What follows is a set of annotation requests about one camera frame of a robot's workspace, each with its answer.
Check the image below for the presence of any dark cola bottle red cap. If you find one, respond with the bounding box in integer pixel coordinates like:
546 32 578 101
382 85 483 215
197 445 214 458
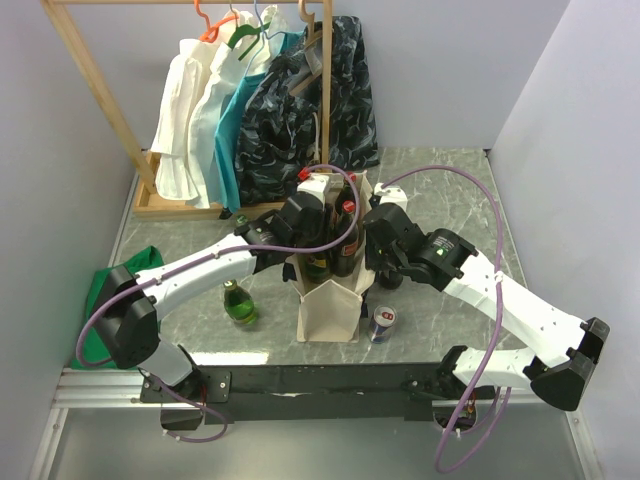
334 172 357 210

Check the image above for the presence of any cola bottle front red cap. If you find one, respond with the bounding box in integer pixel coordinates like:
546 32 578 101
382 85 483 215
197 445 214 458
330 199 362 279

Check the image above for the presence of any beige canvas tote bag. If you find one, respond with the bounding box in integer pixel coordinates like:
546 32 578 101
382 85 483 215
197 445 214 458
283 172 375 343

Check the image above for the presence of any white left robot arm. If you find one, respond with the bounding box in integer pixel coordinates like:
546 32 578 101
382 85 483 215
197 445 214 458
91 192 325 402

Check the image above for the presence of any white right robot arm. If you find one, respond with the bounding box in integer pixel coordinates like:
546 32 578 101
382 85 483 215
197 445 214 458
363 203 610 411

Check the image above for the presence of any silver blue energy drink can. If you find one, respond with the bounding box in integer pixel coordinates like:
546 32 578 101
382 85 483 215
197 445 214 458
368 305 397 344

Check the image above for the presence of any dark patterned shirt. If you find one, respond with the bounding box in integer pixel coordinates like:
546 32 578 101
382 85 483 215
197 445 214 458
234 16 380 205

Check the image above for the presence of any green bottle front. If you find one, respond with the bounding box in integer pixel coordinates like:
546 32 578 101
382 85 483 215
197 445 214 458
223 280 258 325

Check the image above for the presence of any teal shirt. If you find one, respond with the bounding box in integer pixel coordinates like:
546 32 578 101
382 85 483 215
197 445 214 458
205 32 303 213

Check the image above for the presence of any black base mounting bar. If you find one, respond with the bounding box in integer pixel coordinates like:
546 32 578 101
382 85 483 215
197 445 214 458
139 362 501 441

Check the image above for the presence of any wooden clothes rack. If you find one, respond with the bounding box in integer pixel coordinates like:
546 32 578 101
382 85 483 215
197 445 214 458
41 0 333 221

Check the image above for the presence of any white ruffled shirt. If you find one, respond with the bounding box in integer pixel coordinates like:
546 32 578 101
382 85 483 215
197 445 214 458
151 39 218 201

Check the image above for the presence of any pale white blouse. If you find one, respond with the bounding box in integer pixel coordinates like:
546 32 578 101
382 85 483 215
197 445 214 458
187 5 286 209

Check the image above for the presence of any wooden hanger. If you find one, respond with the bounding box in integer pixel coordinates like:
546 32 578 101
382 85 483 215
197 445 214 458
289 0 323 96

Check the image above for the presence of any green hanger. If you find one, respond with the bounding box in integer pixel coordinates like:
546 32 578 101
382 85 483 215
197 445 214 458
228 23 261 62

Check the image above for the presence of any orange hanger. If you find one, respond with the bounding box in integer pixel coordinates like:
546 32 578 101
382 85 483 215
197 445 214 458
193 0 238 43

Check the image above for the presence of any green cloth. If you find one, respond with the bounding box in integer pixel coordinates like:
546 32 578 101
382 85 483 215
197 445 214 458
71 246 164 370

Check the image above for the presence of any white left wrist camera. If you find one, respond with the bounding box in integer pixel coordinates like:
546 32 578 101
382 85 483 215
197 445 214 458
296 169 332 204

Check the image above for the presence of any blue wire hanger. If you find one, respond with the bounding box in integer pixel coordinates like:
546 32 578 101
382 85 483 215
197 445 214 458
245 5 289 76

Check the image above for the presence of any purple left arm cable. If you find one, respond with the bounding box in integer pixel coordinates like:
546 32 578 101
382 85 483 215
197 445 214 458
74 163 361 444

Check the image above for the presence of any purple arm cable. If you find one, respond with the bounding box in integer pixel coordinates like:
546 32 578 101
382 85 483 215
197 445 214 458
382 164 512 474
74 163 361 444

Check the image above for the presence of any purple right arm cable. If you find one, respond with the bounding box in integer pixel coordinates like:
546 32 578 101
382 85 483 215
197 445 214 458
382 164 512 474

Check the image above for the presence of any aluminium rail frame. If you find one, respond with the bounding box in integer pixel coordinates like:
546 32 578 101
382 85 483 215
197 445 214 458
29 368 605 479

